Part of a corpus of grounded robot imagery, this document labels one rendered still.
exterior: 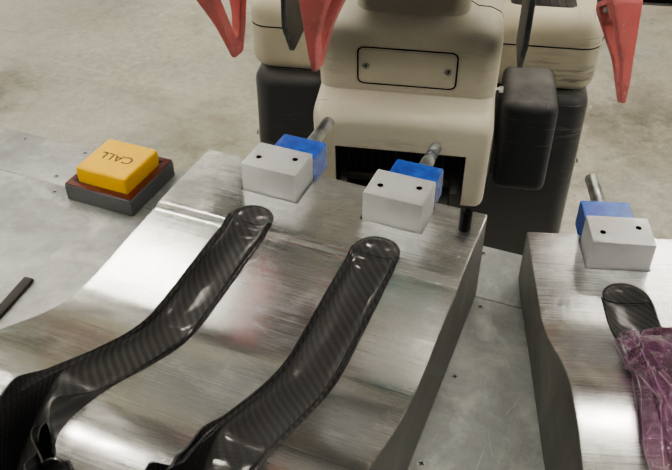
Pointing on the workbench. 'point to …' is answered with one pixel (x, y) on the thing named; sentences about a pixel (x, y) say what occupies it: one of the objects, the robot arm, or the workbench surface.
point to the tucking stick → (14, 295)
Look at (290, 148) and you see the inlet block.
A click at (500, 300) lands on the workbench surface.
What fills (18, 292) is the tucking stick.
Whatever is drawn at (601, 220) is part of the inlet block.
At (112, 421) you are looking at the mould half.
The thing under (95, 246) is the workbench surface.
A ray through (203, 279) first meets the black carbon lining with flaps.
